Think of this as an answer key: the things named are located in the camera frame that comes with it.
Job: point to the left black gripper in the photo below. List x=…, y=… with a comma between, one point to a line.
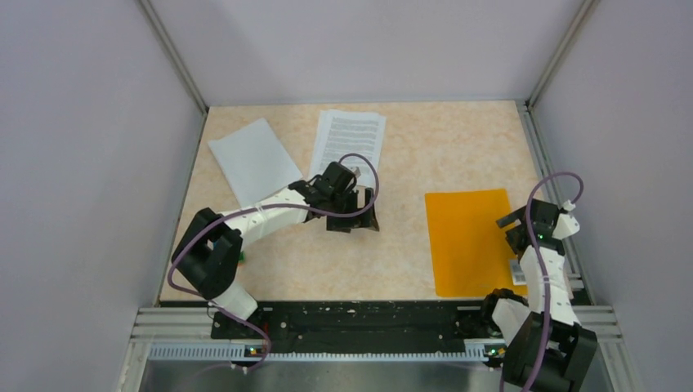
x=366, y=220

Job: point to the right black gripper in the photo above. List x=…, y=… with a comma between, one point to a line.
x=519, y=214

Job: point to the orange plastic folder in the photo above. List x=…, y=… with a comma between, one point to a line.
x=469, y=254

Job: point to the printed paper stack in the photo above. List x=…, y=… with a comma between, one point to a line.
x=343, y=132

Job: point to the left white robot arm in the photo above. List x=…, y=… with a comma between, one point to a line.
x=210, y=249

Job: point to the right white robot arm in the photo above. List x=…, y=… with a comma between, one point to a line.
x=546, y=346

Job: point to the barcode sticker label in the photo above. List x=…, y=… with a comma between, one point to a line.
x=518, y=276

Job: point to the blank white paper sheet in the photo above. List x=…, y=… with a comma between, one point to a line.
x=254, y=162

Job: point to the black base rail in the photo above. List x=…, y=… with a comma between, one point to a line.
x=359, y=327

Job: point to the white slotted cable duct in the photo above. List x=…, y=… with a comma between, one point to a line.
x=241, y=353

